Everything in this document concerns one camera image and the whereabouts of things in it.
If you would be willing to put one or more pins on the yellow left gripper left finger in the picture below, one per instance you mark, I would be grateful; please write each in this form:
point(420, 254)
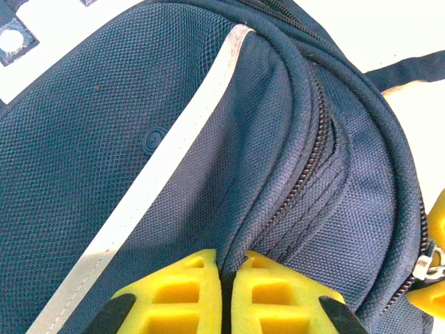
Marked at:
point(174, 299)

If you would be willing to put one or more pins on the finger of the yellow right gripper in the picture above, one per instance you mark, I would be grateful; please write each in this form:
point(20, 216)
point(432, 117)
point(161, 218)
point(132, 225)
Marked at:
point(436, 215)
point(427, 299)

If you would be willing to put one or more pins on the navy blue backpack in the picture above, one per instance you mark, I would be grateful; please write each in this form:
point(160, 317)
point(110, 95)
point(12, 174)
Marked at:
point(156, 156)

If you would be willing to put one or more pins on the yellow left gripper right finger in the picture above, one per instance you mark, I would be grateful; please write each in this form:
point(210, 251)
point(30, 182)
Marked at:
point(278, 299)

